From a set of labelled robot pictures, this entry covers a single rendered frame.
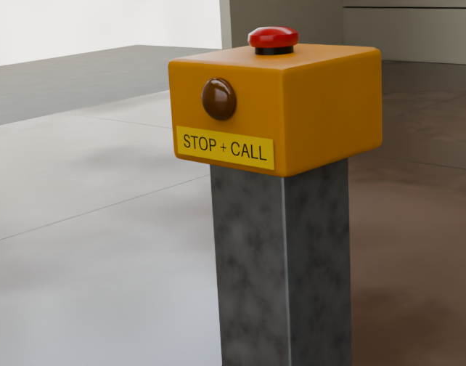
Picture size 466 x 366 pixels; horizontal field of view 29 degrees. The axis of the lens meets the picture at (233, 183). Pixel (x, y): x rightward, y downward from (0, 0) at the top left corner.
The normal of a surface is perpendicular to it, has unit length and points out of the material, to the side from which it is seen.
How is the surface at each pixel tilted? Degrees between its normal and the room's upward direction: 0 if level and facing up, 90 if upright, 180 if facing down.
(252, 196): 90
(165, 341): 0
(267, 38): 79
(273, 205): 90
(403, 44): 90
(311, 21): 90
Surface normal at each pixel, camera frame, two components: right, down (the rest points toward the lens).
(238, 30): 0.73, 0.14
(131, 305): -0.05, -0.97
